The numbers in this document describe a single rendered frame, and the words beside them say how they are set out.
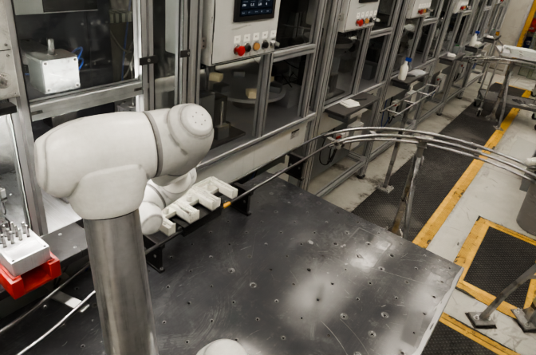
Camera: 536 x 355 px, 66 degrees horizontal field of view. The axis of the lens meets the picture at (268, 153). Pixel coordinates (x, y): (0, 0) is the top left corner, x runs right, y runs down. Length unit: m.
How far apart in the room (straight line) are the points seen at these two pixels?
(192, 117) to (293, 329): 0.91
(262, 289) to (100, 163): 0.97
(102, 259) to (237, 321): 0.73
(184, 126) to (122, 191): 0.16
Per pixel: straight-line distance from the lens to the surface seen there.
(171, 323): 1.47
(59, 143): 0.76
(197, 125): 0.78
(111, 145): 0.76
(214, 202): 1.63
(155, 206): 1.33
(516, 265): 3.42
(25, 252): 1.28
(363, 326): 1.56
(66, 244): 1.43
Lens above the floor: 1.81
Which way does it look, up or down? 27 degrees down
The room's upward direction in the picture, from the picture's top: 7 degrees clockwise
